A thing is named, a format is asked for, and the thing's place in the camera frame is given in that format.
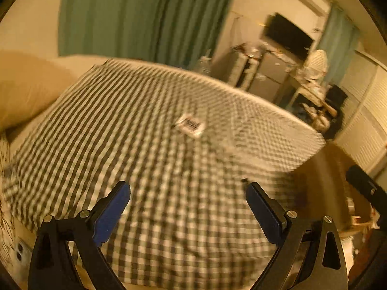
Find cluttered drawer cabinet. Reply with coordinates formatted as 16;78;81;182
248;50;297;103

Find cream patterned cloth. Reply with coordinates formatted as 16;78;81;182
0;136;19;248

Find beige pillow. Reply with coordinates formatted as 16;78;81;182
0;51;76;130

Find wide green curtain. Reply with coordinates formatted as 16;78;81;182
58;0;242;70

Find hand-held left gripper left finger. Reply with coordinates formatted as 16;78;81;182
27;181;131;290

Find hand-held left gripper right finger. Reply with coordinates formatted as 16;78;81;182
246;182;350;290

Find clear bag with white label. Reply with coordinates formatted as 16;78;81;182
172;106;245;160

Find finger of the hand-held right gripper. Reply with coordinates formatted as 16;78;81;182
346;166;387;215

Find clear plastic floor bag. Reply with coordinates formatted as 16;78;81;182
196;56;212;73

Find cardboard box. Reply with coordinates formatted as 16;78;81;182
290;148;381;248

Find white vanity table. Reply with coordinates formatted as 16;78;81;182
284;75;330;115

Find narrow green curtain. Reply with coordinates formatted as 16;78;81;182
317;3;360;76

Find white louvred closet doors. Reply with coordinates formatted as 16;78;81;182
334;51;387;179

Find white suitcase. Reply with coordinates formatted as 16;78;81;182
233;51;260;90

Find black garment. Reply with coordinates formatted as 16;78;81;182
325;85;348;139

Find plastic bag on suitcase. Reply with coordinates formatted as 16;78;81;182
239;42;263;56

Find green checked blanket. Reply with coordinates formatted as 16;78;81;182
3;59;327;284

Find wooden chair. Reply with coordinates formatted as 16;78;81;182
314;97;339;127

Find black wall television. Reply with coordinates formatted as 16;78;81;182
261;13;315;60

